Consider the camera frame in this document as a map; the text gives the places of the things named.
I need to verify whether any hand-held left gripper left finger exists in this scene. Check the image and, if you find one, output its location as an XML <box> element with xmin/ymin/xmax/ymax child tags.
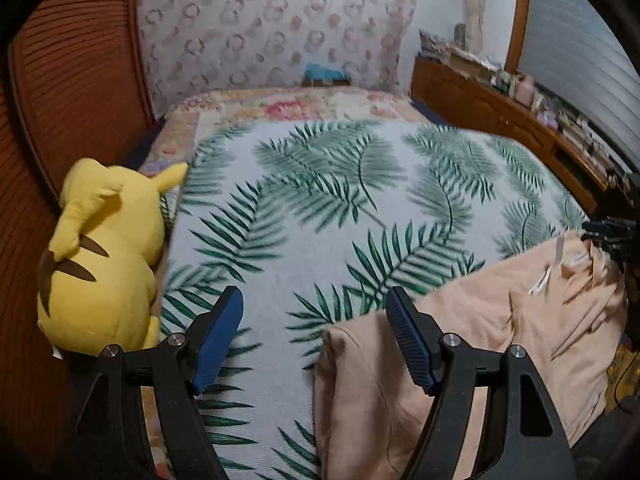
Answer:
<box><xmin>52</xmin><ymin>286</ymin><xmax>246</xmax><ymax>480</ymax></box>

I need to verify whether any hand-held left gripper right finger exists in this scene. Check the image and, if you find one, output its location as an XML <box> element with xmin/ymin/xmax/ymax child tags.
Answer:
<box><xmin>385</xmin><ymin>286</ymin><xmax>576</xmax><ymax>480</ymax></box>

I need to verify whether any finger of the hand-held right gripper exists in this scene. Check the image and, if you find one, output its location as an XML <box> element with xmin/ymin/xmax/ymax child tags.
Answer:
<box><xmin>581</xmin><ymin>219</ymin><xmax>626</xmax><ymax>258</ymax></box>

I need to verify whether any beige printed t-shirt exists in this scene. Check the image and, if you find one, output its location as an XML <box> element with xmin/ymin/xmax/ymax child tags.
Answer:
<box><xmin>312</xmin><ymin>230</ymin><xmax>630</xmax><ymax>480</ymax></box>

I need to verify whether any yellow plush toy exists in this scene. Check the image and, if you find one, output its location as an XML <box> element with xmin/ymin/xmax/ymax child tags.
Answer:
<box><xmin>36</xmin><ymin>157</ymin><xmax>190</xmax><ymax>361</ymax></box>

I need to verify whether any leaf print blanket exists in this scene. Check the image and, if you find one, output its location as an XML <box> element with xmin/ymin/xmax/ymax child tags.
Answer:
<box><xmin>140</xmin><ymin>120</ymin><xmax>591</xmax><ymax>480</ymax></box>

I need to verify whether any grey window blind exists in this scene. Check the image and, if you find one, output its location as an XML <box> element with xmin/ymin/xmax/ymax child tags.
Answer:
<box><xmin>517</xmin><ymin>0</ymin><xmax>640</xmax><ymax>161</ymax></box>

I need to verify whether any wooden sideboard cabinet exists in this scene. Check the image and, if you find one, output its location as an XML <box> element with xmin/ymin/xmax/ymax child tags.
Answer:
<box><xmin>410</xmin><ymin>55</ymin><xmax>626</xmax><ymax>216</ymax></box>

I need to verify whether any open cardboard box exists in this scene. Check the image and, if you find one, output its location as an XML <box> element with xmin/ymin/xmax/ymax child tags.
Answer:
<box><xmin>450</xmin><ymin>52</ymin><xmax>481</xmax><ymax>73</ymax></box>

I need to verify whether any floral bedspread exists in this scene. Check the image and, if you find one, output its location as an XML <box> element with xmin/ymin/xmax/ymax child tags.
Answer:
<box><xmin>137</xmin><ymin>85</ymin><xmax>426</xmax><ymax>171</ymax></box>

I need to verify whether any tied patterned window curtain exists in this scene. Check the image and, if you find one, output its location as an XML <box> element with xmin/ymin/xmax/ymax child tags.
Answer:
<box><xmin>450</xmin><ymin>0</ymin><xmax>488</xmax><ymax>56</ymax></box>

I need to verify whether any cardboard box with blue cloth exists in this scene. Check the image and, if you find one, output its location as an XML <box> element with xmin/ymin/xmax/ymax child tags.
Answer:
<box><xmin>304</xmin><ymin>62</ymin><xmax>350</xmax><ymax>87</ymax></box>

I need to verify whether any wooden louvered wardrobe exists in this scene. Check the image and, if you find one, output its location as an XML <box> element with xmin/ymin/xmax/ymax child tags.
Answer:
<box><xmin>0</xmin><ymin>0</ymin><xmax>166</xmax><ymax>480</ymax></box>

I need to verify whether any circle print sheer curtain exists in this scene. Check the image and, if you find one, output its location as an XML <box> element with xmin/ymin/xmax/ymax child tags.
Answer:
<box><xmin>136</xmin><ymin>0</ymin><xmax>418</xmax><ymax>108</ymax></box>

